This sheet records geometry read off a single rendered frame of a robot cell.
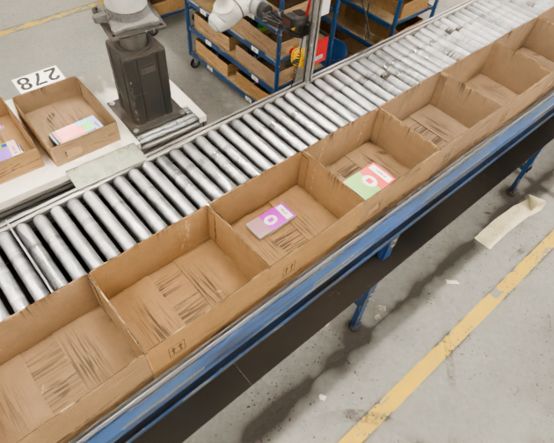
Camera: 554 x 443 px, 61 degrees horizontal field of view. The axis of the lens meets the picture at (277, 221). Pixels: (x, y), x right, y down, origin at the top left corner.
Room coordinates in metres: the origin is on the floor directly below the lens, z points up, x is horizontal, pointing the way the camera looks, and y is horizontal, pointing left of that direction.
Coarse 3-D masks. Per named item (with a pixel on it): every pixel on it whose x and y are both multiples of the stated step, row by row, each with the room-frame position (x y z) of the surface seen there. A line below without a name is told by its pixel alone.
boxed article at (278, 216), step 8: (272, 208) 1.04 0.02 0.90; (280, 208) 1.05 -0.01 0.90; (288, 208) 1.05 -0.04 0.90; (264, 216) 1.01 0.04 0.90; (272, 216) 1.01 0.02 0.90; (280, 216) 1.01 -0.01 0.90; (288, 216) 1.02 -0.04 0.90; (248, 224) 0.97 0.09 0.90; (256, 224) 0.97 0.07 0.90; (264, 224) 0.97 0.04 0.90; (272, 224) 0.98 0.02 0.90; (280, 224) 0.98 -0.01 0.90; (256, 232) 0.94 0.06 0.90; (264, 232) 0.94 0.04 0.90; (272, 232) 0.95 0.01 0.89
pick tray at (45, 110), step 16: (64, 80) 1.71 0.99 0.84; (16, 96) 1.56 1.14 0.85; (32, 96) 1.60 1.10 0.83; (48, 96) 1.65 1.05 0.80; (64, 96) 1.69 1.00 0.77; (80, 96) 1.72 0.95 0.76; (32, 112) 1.58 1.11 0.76; (48, 112) 1.59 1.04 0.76; (64, 112) 1.60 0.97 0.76; (80, 112) 1.61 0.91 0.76; (96, 112) 1.62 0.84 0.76; (32, 128) 1.41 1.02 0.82; (48, 128) 1.48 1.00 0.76; (112, 128) 1.45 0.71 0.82; (48, 144) 1.39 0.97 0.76; (64, 144) 1.31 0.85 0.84; (80, 144) 1.35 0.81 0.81; (96, 144) 1.40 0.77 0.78; (64, 160) 1.30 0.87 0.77
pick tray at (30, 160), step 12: (0, 108) 1.54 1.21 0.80; (0, 120) 1.50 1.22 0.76; (12, 120) 1.51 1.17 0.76; (0, 132) 1.43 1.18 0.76; (12, 132) 1.44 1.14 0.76; (24, 132) 1.39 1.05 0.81; (24, 144) 1.38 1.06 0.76; (12, 156) 1.21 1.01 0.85; (24, 156) 1.24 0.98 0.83; (36, 156) 1.27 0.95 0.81; (0, 168) 1.18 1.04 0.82; (12, 168) 1.20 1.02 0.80; (24, 168) 1.23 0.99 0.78; (36, 168) 1.25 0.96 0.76; (0, 180) 1.16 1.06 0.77
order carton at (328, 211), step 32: (288, 160) 1.15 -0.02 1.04; (256, 192) 1.05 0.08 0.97; (288, 192) 1.14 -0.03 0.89; (320, 192) 1.11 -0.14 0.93; (352, 192) 1.03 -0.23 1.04; (288, 224) 1.00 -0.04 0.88; (320, 224) 1.01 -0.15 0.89; (352, 224) 0.96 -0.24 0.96; (288, 256) 0.76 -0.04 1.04; (320, 256) 0.87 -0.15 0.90
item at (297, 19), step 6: (288, 12) 2.01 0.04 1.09; (294, 12) 2.02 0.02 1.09; (300, 12) 2.03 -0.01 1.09; (282, 18) 2.00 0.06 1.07; (288, 18) 1.97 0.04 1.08; (294, 18) 1.98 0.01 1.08; (300, 18) 1.99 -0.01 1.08; (306, 18) 2.02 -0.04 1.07; (288, 24) 1.97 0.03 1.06; (294, 24) 1.97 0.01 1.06; (300, 24) 2.00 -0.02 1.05; (306, 24) 2.03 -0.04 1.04; (294, 30) 2.01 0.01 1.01; (300, 30) 2.02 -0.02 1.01
